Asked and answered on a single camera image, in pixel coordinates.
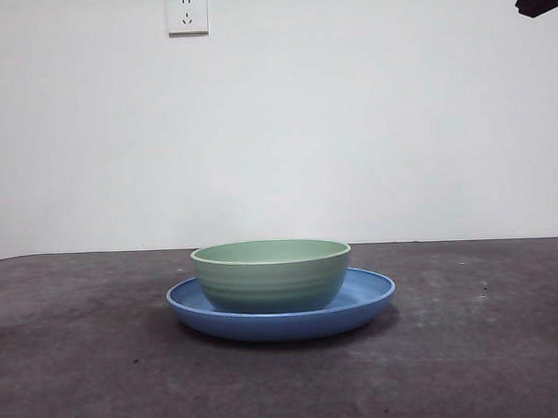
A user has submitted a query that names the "green ribbed bowl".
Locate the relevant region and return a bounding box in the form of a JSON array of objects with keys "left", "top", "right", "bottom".
[{"left": 190, "top": 236, "right": 354, "bottom": 315}]

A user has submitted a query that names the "blue round plate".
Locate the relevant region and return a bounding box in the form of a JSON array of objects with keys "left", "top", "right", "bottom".
[{"left": 165, "top": 265, "right": 398, "bottom": 346}]

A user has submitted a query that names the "white wall power socket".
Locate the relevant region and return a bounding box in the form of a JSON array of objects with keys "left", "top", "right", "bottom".
[{"left": 167, "top": 0, "right": 210, "bottom": 39}]

